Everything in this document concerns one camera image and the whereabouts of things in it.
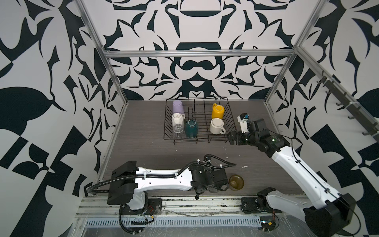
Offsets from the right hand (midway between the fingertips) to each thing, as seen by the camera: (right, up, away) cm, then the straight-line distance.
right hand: (234, 132), depth 79 cm
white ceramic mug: (-31, +6, +15) cm, 35 cm away
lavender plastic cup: (-31, +14, +21) cm, 40 cm away
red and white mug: (-7, +2, +15) cm, 17 cm away
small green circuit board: (+14, -43, -8) cm, 46 cm away
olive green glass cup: (+2, -27, +2) cm, 27 cm away
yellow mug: (-5, +12, +20) cm, 24 cm away
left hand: (-12, -23, -6) cm, 27 cm away
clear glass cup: (-30, -1, +11) cm, 32 cm away
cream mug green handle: (-22, +1, +13) cm, 26 cm away
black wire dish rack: (-13, +6, +28) cm, 31 cm away
